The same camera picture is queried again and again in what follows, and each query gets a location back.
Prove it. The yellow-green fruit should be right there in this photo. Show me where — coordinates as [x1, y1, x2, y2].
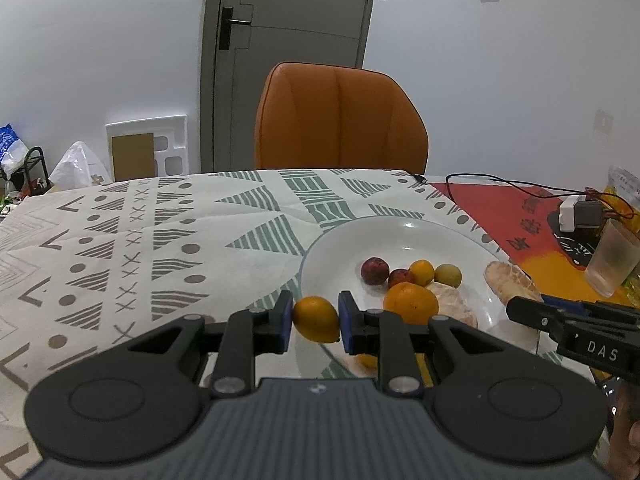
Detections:
[434, 264, 462, 288]

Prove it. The white power adapter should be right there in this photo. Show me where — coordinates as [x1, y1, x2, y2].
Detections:
[558, 196, 583, 233]

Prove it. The bread roll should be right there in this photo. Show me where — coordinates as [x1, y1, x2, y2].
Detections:
[484, 260, 543, 303]

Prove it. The black door handle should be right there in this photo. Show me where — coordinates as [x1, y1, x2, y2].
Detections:
[220, 7, 253, 51]

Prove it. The dark red plum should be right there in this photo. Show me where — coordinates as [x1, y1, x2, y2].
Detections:
[361, 257, 390, 285]

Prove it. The grey small box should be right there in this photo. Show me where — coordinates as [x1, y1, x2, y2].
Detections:
[575, 201, 607, 231]

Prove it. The black metal rack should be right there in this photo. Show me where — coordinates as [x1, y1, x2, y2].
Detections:
[0, 146, 48, 196]

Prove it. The white plastic bag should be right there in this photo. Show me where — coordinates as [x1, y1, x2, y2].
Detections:
[48, 141, 112, 191]

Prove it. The blue plastic bag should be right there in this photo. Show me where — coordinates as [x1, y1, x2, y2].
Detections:
[0, 124, 30, 176]

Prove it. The red and orange printed mat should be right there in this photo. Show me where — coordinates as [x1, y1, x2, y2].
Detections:
[430, 182, 640, 311]

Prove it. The black cable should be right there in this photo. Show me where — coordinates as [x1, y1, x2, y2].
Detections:
[411, 172, 640, 221]

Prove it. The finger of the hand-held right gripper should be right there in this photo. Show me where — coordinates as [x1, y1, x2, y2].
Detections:
[542, 294, 640, 318]
[506, 296, 566, 335]

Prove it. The yellow snack packet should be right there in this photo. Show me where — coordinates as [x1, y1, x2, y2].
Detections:
[602, 165, 640, 231]

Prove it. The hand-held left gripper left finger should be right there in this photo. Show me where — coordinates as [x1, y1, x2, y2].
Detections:
[117, 290, 294, 398]

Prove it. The oval orange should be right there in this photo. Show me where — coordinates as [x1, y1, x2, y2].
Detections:
[292, 296, 341, 344]

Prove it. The large orange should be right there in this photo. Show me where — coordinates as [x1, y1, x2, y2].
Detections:
[383, 282, 439, 326]

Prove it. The frosted glass cup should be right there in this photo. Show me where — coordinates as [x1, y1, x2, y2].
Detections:
[585, 219, 640, 297]

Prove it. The person's right hand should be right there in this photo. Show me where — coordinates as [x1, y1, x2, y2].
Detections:
[607, 390, 640, 480]

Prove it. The white plate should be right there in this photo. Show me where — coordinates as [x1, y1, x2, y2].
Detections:
[295, 216, 521, 381]

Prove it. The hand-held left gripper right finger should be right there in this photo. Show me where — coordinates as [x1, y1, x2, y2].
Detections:
[338, 290, 521, 397]

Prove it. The brown cardboard sheet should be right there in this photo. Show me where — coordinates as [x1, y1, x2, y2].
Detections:
[111, 132, 155, 181]

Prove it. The grey door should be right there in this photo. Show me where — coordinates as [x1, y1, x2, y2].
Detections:
[200, 0, 380, 173]

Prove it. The white foam packaging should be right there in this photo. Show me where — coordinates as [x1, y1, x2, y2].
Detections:
[105, 115, 189, 182]

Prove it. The small orange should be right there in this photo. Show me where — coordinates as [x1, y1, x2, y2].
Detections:
[409, 259, 435, 286]

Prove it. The orange leather chair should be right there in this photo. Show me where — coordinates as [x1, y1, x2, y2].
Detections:
[254, 62, 429, 175]

